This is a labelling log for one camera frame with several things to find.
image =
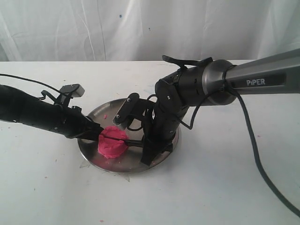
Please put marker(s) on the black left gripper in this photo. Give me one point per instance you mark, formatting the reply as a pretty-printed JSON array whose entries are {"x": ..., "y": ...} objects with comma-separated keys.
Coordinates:
[{"x": 71, "y": 123}]

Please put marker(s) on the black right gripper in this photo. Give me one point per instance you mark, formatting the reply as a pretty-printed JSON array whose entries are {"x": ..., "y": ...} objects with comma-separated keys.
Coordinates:
[{"x": 158, "y": 145}]

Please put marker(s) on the pink clay lump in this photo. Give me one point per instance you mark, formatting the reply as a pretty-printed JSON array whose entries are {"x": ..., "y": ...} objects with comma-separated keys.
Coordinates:
[{"x": 111, "y": 142}]

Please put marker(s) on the black kitchen knife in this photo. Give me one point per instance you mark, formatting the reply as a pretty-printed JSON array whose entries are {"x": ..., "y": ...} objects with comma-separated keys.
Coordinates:
[{"x": 128, "y": 142}]

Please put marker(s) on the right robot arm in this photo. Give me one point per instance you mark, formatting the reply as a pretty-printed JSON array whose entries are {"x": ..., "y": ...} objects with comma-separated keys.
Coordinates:
[{"x": 208, "y": 82}]

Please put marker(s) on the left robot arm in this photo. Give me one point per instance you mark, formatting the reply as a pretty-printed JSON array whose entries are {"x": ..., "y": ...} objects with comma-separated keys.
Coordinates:
[{"x": 19, "y": 107}]

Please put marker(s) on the round stainless steel plate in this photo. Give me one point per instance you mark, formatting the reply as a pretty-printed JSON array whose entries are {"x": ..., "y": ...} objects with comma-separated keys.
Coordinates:
[{"x": 128, "y": 162}]

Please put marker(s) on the clear tape piece left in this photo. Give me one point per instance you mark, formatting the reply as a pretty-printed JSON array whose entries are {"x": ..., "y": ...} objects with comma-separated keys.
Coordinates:
[{"x": 85, "y": 164}]

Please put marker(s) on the clear tape piece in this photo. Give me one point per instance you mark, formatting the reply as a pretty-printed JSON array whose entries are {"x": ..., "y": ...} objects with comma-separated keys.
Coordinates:
[
  {"x": 126, "y": 177},
  {"x": 85, "y": 164}
]

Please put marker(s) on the clear tape piece bottom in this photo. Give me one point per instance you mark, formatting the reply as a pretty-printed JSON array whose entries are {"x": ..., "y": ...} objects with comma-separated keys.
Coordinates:
[{"x": 126, "y": 177}]

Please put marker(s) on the white plastic backdrop sheet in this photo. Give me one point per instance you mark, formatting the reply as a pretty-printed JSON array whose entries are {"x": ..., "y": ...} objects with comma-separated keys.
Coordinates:
[{"x": 132, "y": 30}]

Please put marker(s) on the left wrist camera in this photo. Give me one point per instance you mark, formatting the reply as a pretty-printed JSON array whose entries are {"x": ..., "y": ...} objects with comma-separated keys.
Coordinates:
[{"x": 66, "y": 93}]

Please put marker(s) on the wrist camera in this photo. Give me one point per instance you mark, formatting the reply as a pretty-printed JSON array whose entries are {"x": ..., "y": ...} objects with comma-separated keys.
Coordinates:
[
  {"x": 133, "y": 107},
  {"x": 66, "y": 93}
]

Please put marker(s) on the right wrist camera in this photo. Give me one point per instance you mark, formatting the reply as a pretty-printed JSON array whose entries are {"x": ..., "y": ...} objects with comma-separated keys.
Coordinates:
[{"x": 133, "y": 107}]

